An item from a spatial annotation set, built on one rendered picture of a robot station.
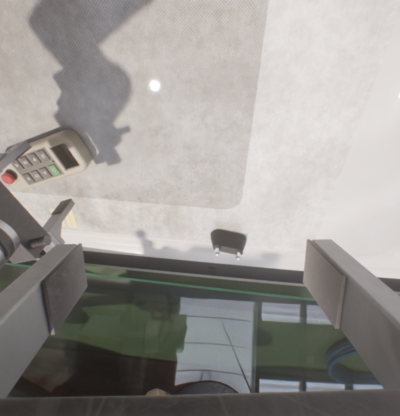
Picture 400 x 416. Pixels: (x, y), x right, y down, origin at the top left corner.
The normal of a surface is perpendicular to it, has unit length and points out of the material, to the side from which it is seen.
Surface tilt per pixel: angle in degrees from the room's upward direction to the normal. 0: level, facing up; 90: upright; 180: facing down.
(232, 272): 26
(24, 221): 90
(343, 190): 1
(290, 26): 0
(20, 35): 0
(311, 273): 82
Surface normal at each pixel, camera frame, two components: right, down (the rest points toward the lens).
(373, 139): -0.05, 0.63
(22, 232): 0.93, -0.22
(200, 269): -0.07, 0.22
